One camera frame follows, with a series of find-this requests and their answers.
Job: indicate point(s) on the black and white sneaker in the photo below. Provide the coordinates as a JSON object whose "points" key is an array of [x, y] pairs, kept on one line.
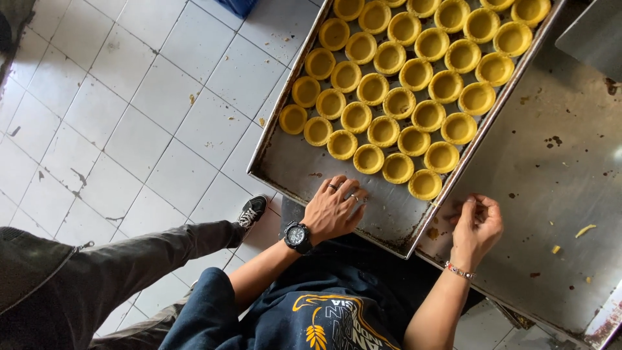
{"points": [[252, 211]]}

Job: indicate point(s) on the person's left hand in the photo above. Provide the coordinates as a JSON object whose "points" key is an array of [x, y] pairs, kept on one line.
{"points": [[330, 211]]}

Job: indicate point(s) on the blue plastic crate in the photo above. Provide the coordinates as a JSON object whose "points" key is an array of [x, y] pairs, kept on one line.
{"points": [[238, 7]]}

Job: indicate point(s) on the long yellow dough scrap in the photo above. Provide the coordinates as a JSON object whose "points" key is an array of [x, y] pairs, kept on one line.
{"points": [[585, 230]]}

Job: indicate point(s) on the rows of yellow tart shells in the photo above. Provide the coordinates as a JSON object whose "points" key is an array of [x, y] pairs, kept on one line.
{"points": [[417, 74]]}

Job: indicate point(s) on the person's right hand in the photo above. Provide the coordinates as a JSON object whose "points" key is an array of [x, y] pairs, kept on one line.
{"points": [[478, 236]]}

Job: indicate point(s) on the dark grey trousers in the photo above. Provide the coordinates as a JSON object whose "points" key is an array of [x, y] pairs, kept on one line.
{"points": [[97, 277]]}

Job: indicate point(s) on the empty steel tray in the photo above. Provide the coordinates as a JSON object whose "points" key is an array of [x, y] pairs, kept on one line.
{"points": [[595, 34]]}

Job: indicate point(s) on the large metal baking tray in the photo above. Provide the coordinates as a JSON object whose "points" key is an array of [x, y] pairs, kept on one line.
{"points": [[301, 167]]}

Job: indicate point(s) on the black wrist watch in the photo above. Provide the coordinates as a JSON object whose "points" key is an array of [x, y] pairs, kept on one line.
{"points": [[296, 236]]}

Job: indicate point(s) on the dark blue printed shirt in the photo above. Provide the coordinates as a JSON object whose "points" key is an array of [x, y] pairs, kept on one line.
{"points": [[316, 301]]}

